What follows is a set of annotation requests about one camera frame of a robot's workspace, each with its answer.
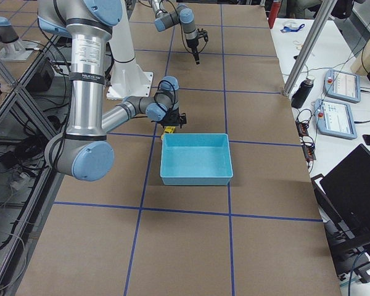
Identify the upper teach pendant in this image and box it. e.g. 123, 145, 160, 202
324, 68, 361, 104

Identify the orange black usb hub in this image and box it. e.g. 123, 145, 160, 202
295, 120, 316, 163

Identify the black laptop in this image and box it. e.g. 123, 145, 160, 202
312, 144, 370, 283

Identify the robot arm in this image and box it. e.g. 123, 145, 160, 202
38, 1, 186, 181
139, 1, 208, 65

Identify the white camera stand column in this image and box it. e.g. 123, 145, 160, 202
107, 1, 153, 100

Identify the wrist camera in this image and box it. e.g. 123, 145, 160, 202
179, 113, 187, 128
197, 28, 209, 43

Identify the yellow beetle toy car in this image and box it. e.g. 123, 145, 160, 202
160, 126, 176, 140

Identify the lower teach pendant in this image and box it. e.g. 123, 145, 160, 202
314, 99, 357, 140

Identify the light blue plastic bin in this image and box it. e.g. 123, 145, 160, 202
160, 133, 233, 186

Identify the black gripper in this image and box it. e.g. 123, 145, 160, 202
160, 109, 181, 127
189, 46, 200, 65

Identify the blue lanyard badge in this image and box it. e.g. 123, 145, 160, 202
280, 20, 305, 33

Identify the teach pendant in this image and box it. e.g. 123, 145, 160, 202
314, 99, 357, 140
324, 68, 361, 104

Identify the black water bottle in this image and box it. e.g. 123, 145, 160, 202
291, 75, 315, 109

